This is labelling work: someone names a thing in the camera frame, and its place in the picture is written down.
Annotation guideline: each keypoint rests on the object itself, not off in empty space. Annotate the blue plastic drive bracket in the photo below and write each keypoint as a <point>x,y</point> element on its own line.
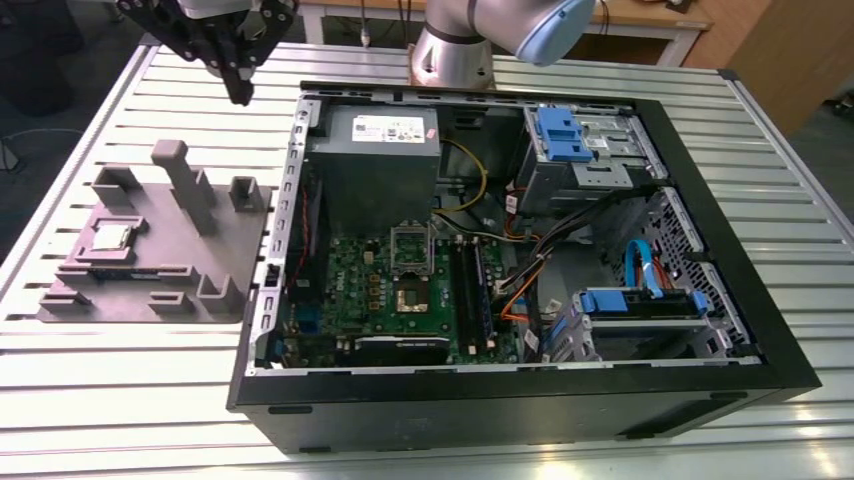
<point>561,135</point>

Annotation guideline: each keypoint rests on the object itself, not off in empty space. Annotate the blue port connector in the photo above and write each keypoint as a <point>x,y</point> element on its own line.
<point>309,322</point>
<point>277,350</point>

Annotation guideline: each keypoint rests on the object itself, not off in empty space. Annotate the silver CPU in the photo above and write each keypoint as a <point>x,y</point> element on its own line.
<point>110,239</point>

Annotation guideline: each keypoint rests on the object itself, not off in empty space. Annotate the silver drive cage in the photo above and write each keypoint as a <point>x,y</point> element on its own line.
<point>555,185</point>

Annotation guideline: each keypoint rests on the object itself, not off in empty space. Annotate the wooden desk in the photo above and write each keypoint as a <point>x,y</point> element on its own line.
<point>668,22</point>

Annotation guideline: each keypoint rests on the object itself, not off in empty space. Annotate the black graphics card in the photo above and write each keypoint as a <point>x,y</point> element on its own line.
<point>401,350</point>

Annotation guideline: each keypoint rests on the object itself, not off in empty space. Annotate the green motherboard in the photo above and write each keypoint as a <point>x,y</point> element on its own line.
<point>354,320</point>

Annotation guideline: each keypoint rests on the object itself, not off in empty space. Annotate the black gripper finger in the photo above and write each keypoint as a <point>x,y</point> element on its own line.
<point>170,30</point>
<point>277,25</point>

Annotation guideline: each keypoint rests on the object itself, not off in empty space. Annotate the green RAM stick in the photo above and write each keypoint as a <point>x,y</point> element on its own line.
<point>128,275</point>

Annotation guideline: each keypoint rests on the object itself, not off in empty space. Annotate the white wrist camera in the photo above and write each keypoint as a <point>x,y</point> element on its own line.
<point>214,7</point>

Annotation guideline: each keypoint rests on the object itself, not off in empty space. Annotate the black table corner cap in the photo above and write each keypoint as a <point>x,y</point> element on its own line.
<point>152,39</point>
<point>729,75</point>

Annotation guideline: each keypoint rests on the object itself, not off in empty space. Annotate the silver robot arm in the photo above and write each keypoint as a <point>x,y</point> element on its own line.
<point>454,55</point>

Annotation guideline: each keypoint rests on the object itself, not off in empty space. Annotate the black PC case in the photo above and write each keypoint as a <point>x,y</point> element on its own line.
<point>468,420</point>

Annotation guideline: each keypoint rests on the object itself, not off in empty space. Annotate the CPU socket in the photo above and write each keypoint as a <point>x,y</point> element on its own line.
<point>414,300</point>

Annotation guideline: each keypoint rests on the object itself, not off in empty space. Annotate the grey power supply unit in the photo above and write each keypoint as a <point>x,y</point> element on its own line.
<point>374,185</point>

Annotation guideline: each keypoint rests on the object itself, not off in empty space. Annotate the silver disk bay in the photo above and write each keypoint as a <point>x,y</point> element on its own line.
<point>641,327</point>

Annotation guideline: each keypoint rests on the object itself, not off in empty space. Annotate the wooden cabinet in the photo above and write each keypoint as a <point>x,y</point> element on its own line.
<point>788,60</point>

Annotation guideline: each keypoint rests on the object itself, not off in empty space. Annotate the RAM slot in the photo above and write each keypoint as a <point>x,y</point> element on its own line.
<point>458,295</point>
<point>469,295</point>

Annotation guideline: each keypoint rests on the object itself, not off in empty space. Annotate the grey parts rack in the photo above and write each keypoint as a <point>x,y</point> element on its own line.
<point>168,240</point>

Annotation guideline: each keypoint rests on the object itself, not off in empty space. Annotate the hard disk in blue carrier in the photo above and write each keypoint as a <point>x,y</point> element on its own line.
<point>604,302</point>

